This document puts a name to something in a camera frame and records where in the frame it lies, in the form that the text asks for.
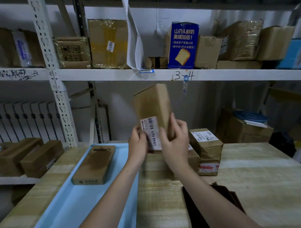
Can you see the person's right hand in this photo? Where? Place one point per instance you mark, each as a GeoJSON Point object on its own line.
{"type": "Point", "coordinates": [176, 148]}

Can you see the person's left hand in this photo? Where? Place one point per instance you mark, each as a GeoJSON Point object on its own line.
{"type": "Point", "coordinates": [137, 150]}

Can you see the person's right thumb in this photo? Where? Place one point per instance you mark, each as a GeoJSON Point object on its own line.
{"type": "Point", "coordinates": [164, 136]}

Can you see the person's left thumb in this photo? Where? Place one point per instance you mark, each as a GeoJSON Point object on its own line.
{"type": "Point", "coordinates": [144, 141]}

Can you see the cardboard box with white label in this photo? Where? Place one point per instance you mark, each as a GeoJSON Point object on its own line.
{"type": "Point", "coordinates": [152, 103]}

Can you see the person's left forearm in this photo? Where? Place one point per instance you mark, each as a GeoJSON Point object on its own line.
{"type": "Point", "coordinates": [112, 199]}

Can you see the person's right forearm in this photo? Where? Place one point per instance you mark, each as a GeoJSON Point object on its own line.
{"type": "Point", "coordinates": [207, 202]}

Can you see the plain brown cardboard parcel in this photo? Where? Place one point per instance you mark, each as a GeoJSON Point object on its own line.
{"type": "Point", "coordinates": [155, 168]}

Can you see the taped parcel with shipping label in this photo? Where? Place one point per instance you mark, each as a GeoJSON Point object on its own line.
{"type": "Point", "coordinates": [207, 145]}

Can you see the parcel with red-white label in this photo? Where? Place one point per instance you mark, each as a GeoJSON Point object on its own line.
{"type": "Point", "coordinates": [208, 168]}

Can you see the flat printed cardboard box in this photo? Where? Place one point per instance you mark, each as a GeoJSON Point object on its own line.
{"type": "Point", "coordinates": [94, 164]}

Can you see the hanging clear plastic tag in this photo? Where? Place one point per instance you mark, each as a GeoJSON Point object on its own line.
{"type": "Point", "coordinates": [185, 84]}

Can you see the barcode sticker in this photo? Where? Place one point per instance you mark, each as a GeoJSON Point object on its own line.
{"type": "Point", "coordinates": [146, 70]}

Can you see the small open cardboard carton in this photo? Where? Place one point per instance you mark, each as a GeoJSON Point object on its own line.
{"type": "Point", "coordinates": [155, 62]}

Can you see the white metal shelf rack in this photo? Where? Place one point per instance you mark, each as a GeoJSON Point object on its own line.
{"type": "Point", "coordinates": [211, 74]}

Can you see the dark brown leather pouch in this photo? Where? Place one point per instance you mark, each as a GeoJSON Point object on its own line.
{"type": "Point", "coordinates": [207, 211]}

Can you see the white paper slip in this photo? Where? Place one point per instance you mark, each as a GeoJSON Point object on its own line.
{"type": "Point", "coordinates": [255, 123]}

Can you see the blue bread carton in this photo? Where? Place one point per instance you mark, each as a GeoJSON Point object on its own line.
{"type": "Point", "coordinates": [183, 44]}

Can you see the plain upright cardboard box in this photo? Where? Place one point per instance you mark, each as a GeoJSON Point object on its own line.
{"type": "Point", "coordinates": [208, 51]}

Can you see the hanging white paper sheet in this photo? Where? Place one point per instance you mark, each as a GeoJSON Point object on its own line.
{"type": "Point", "coordinates": [135, 44]}

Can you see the light blue plastic tray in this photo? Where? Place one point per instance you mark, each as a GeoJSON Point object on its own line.
{"type": "Point", "coordinates": [70, 206]}

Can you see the long brown cardboard box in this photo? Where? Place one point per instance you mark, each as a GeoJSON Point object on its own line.
{"type": "Point", "coordinates": [42, 159]}
{"type": "Point", "coordinates": [14, 155]}

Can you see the tall taped box, small label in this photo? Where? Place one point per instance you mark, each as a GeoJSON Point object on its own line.
{"type": "Point", "coordinates": [105, 44]}

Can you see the small box with handling symbols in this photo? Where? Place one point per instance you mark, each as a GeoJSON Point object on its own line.
{"type": "Point", "coordinates": [73, 52]}

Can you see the row of white flat boxes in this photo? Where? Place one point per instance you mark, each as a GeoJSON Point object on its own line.
{"type": "Point", "coordinates": [28, 122]}

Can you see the black bag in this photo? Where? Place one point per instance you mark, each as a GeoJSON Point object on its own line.
{"type": "Point", "coordinates": [282, 143]}

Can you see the large crumpled taped box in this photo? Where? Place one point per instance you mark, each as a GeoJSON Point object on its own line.
{"type": "Point", "coordinates": [242, 40]}

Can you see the leaning brown cardboard sheet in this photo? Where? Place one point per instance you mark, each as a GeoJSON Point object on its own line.
{"type": "Point", "coordinates": [284, 98]}

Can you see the large plain cardboard box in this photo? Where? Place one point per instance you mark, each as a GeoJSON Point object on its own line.
{"type": "Point", "coordinates": [275, 43]}

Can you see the light blue carton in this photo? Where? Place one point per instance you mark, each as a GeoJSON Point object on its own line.
{"type": "Point", "coordinates": [291, 55]}

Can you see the taped box with white sheet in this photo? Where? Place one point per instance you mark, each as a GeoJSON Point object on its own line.
{"type": "Point", "coordinates": [21, 48]}

